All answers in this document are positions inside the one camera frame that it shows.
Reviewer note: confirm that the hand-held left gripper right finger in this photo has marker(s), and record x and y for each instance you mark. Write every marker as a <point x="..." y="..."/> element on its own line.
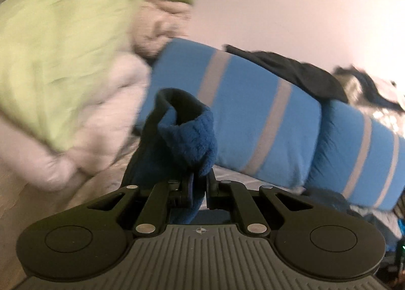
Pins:
<point x="212" y="193"/>

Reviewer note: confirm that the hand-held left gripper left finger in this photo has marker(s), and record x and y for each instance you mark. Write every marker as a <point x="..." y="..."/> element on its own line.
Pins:
<point x="186" y="193"/>

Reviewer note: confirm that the blue fleece jacket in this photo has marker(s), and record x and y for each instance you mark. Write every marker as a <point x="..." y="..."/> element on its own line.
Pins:
<point x="186" y="138"/>

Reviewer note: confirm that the grey quilted bedspread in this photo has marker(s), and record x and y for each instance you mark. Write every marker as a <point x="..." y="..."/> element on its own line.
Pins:
<point x="107" y="179"/>

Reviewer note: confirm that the blue grey-striped pillow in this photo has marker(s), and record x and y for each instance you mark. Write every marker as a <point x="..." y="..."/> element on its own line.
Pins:
<point x="348" y="151"/>
<point x="246" y="103"/>

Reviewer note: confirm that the white quilted comforter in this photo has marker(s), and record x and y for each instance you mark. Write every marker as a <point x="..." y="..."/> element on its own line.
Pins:
<point x="104" y="125"/>

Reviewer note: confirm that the dark garment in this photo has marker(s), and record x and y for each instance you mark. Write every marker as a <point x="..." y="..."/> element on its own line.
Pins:
<point x="291" y="72"/>

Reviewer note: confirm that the beige knitted blanket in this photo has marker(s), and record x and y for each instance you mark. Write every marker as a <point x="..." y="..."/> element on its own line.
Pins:
<point x="161" y="30"/>

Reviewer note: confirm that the silver and dark cloth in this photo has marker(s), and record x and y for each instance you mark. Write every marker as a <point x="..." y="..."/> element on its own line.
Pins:
<point x="370" y="91"/>

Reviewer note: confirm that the light green quilt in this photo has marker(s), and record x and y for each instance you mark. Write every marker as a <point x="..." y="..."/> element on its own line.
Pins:
<point x="63" y="49"/>

